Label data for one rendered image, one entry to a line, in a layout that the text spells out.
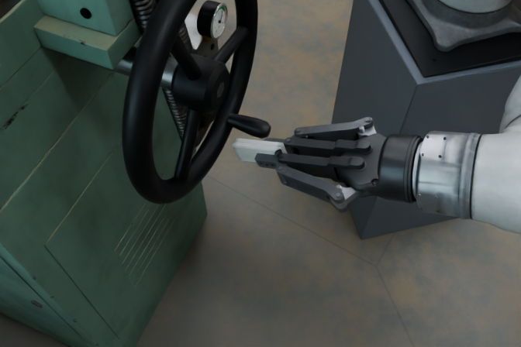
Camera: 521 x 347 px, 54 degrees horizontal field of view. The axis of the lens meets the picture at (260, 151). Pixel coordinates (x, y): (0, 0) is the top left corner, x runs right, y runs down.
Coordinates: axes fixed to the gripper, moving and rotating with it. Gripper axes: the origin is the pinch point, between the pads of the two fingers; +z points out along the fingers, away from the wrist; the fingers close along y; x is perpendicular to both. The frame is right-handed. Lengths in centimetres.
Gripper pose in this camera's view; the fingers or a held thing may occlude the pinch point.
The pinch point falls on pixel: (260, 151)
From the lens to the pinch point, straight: 66.1
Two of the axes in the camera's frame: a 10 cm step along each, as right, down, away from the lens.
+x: 3.1, 6.5, 6.9
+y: -3.9, 7.5, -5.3
